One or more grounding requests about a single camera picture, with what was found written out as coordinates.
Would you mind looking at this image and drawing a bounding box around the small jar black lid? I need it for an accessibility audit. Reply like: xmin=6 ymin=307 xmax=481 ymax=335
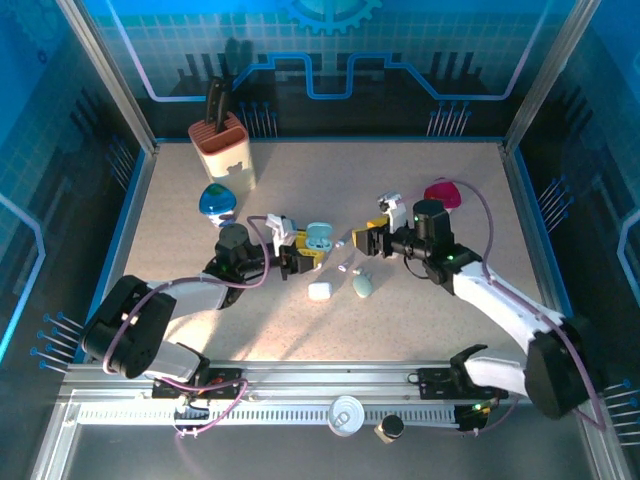
xmin=374 ymin=414 xmax=406 ymax=445

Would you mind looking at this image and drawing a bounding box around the aluminium frame post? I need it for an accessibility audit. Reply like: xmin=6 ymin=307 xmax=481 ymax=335
xmin=501 ymin=0 xmax=602 ymax=154
xmin=53 ymin=0 xmax=160 ymax=154

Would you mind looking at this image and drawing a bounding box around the beige knife block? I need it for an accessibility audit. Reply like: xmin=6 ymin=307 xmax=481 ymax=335
xmin=187 ymin=110 xmax=259 ymax=194

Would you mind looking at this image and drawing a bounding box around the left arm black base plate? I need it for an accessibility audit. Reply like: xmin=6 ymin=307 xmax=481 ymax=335
xmin=151 ymin=366 xmax=245 ymax=401

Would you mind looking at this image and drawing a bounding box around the magenta egg-shaped toy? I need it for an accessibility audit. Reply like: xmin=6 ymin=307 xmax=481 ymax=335
xmin=423 ymin=177 xmax=462 ymax=211

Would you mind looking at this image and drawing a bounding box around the blue earbud case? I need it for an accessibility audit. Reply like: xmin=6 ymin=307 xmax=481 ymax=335
xmin=304 ymin=222 xmax=335 ymax=252

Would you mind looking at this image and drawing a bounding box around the aluminium front rail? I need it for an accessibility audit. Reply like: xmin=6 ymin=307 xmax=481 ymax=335
xmin=57 ymin=358 xmax=609 ymax=401

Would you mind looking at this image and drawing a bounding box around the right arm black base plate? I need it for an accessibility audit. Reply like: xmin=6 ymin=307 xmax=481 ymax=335
xmin=416 ymin=366 xmax=510 ymax=401

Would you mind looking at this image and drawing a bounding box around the black handled knife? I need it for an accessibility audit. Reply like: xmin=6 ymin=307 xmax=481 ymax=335
xmin=217 ymin=82 xmax=233 ymax=129
xmin=203 ymin=76 xmax=226 ymax=136

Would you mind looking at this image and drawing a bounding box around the blue egg-shaped toy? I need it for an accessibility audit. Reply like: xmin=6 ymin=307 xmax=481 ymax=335
xmin=198 ymin=182 xmax=239 ymax=230

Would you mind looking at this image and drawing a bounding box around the white slotted cable duct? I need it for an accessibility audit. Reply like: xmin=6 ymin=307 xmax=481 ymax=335
xmin=74 ymin=405 xmax=461 ymax=427

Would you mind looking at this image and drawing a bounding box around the pale green earbud case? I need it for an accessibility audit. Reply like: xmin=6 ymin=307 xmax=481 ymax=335
xmin=351 ymin=273 xmax=374 ymax=300

